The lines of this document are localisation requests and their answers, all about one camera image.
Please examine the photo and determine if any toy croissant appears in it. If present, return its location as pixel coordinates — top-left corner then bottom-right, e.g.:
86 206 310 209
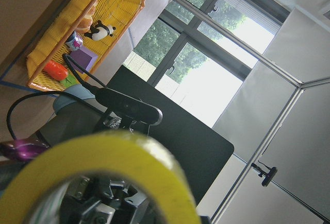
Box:
75 1 98 34

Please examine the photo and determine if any black webcam cable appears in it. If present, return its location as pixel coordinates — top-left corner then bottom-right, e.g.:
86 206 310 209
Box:
6 53 109 141

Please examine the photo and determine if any black webcam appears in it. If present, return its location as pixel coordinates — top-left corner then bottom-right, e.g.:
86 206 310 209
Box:
94 88 163 126

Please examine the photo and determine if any black clamp on frame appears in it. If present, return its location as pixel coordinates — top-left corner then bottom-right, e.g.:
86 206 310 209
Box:
251 163 277 187

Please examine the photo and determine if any small pink drink can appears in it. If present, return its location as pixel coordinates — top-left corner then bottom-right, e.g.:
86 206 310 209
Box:
65 31 83 51

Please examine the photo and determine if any purple foam cube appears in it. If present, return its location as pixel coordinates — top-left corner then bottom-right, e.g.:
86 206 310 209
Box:
70 46 98 72

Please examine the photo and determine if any orange toy carrot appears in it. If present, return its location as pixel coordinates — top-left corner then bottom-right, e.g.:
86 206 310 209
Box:
43 60 77 88

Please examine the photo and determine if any panda figurine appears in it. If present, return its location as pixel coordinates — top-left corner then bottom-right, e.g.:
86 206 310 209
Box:
84 20 116 41

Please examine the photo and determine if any yellow woven tray basket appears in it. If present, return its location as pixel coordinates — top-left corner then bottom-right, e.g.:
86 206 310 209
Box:
26 0 145 91

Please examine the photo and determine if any yellow packing tape roll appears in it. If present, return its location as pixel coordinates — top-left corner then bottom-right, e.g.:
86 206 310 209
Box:
1 130 201 223

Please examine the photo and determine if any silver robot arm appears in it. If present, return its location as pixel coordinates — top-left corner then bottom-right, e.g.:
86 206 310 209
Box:
30 84 107 146

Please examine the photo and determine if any black panel screen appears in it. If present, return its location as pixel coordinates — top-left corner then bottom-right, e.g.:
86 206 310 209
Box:
107 65 234 203

